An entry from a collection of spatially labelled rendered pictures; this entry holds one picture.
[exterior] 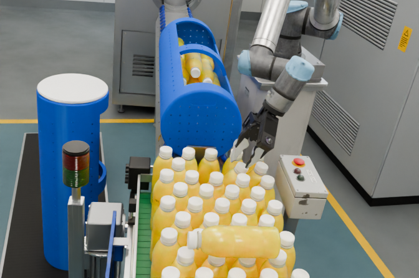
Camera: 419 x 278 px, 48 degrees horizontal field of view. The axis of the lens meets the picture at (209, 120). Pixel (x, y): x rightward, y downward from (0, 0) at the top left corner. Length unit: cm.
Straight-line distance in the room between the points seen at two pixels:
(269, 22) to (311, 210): 59
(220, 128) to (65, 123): 63
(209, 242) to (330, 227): 213
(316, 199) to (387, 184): 200
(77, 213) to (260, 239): 47
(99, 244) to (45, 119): 60
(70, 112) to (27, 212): 98
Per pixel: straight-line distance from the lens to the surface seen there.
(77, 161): 114
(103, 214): 158
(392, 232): 331
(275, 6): 153
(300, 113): 209
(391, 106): 316
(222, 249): 106
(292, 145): 217
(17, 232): 263
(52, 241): 231
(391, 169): 333
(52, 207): 218
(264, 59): 143
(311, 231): 306
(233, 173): 144
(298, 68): 131
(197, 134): 164
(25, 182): 297
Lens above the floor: 186
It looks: 27 degrees down
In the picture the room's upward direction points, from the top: 8 degrees clockwise
